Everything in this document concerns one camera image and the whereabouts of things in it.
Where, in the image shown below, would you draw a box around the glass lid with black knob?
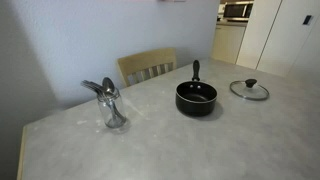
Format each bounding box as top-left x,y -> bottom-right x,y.
229,79 -> 270,101

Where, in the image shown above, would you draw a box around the silver spoon in jar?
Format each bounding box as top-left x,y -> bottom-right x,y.
102,77 -> 125,121

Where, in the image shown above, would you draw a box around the clear glass jar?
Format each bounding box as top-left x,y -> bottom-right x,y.
97,89 -> 127,129

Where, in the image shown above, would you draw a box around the beige kitchen cabinet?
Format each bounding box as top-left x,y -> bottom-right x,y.
211,23 -> 246,64

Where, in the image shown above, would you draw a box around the microwave oven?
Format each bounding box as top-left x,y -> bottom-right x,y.
223,1 -> 253,21

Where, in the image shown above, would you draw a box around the black saucepan with handle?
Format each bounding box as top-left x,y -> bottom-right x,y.
175,60 -> 218,117

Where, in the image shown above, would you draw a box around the silver cutlery handles in jar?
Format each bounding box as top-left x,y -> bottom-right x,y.
81,80 -> 104,97

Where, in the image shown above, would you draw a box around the black door handle plate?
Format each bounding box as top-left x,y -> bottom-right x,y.
303,15 -> 312,25

